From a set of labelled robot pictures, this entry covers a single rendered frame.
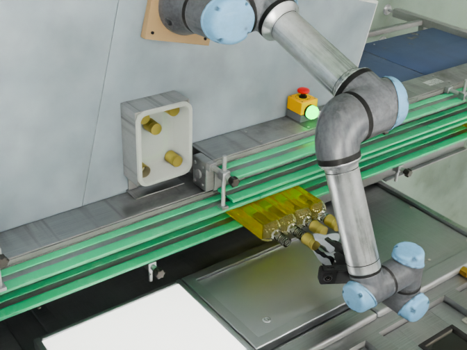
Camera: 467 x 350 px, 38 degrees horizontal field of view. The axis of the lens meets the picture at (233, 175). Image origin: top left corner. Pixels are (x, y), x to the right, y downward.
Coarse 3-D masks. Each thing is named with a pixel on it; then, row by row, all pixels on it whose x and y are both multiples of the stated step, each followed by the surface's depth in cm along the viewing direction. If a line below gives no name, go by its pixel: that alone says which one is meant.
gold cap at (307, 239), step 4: (308, 232) 190; (304, 236) 188; (308, 236) 188; (312, 236) 188; (304, 240) 188; (308, 240) 187; (312, 240) 187; (308, 244) 187; (312, 244) 186; (316, 244) 187; (312, 248) 187; (316, 248) 188
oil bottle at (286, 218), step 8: (264, 200) 201; (272, 200) 201; (264, 208) 198; (272, 208) 198; (280, 208) 198; (280, 216) 194; (288, 216) 194; (288, 224) 193; (296, 224) 195; (288, 232) 194
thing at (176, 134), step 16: (144, 112) 178; (160, 112) 190; (144, 128) 189; (176, 128) 194; (144, 144) 191; (160, 144) 194; (176, 144) 196; (144, 160) 193; (160, 160) 197; (160, 176) 191; (176, 176) 194
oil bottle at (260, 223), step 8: (240, 208) 197; (248, 208) 197; (256, 208) 197; (232, 216) 202; (240, 216) 198; (248, 216) 195; (256, 216) 194; (264, 216) 194; (272, 216) 194; (248, 224) 196; (256, 224) 192; (264, 224) 190; (272, 224) 190; (280, 224) 192; (256, 232) 193; (264, 232) 190; (272, 232) 190; (264, 240) 192; (272, 240) 192
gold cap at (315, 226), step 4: (316, 220) 195; (312, 224) 194; (316, 224) 193; (320, 224) 193; (312, 228) 193; (316, 228) 192; (320, 228) 192; (324, 228) 192; (316, 232) 192; (320, 232) 192; (324, 232) 192
